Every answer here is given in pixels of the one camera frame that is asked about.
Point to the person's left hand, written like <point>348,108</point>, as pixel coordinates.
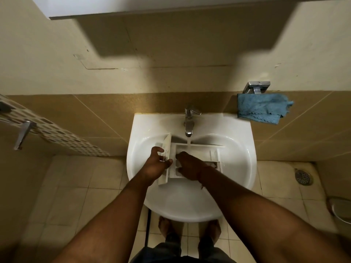
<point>155,168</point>

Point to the person's right hand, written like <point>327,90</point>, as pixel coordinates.
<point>190,167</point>

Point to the person's right forearm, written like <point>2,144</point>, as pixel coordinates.
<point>263,219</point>

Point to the person's left forearm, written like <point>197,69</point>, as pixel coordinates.
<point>109,224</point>

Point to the person's left foot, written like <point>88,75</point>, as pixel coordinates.
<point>166,227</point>

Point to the person's foot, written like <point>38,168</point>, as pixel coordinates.
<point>166,227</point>
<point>212,230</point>

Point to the person's right foot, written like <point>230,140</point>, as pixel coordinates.
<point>212,230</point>

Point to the red thread wristband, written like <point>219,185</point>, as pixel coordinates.
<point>201,184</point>

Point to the white ceramic sink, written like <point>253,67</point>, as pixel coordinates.
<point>189,201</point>

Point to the chrome sink faucet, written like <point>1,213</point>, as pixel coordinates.
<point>189,121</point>

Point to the blue cloth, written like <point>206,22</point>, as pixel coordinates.
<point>262,108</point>

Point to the round steel floor drain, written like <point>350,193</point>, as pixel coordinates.
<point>303,177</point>

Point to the steel dustbin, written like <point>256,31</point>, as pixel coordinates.
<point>340,210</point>

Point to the chrome shower mixer valve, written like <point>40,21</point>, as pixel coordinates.
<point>5,108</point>

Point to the white mirror cabinet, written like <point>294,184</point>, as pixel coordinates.
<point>164,5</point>

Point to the chrome wall hook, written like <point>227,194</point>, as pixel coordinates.
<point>256,86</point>

